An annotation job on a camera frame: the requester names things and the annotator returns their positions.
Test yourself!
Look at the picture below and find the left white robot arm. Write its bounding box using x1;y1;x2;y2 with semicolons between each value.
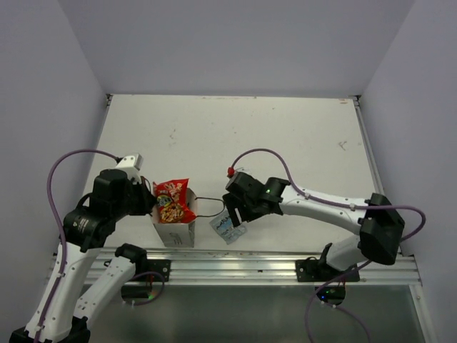
9;167;155;342

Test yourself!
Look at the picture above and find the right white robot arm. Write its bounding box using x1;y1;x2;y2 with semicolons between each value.
223;171;405;281

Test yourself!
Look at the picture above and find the white paper coffee bag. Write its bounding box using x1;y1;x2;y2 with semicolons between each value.
151;187;197;248

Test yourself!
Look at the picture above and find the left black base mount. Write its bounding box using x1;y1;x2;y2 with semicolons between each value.
142;259;171;282

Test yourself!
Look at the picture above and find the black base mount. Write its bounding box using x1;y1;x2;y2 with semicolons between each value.
295;257;361;283
142;259;171;282

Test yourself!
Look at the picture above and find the right wrist camera red cap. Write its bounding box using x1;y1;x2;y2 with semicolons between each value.
227;166;248;179

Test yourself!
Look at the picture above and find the red snack packet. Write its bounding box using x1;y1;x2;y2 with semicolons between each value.
153;179;196;224

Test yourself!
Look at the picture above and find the purple cable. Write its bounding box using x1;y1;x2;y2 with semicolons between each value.
30;149;121;343
230;147;428;343

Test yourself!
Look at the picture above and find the silver small snack packet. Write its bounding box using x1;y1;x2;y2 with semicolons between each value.
209;210;247;244

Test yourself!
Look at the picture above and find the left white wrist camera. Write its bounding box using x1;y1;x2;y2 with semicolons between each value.
116;153;144;183

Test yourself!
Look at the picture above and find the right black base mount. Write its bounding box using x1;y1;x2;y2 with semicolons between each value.
295;257;361;283

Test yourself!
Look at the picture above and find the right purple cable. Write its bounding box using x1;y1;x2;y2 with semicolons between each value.
230;147;428;343

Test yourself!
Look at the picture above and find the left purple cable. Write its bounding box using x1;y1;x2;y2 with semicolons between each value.
30;149;121;343

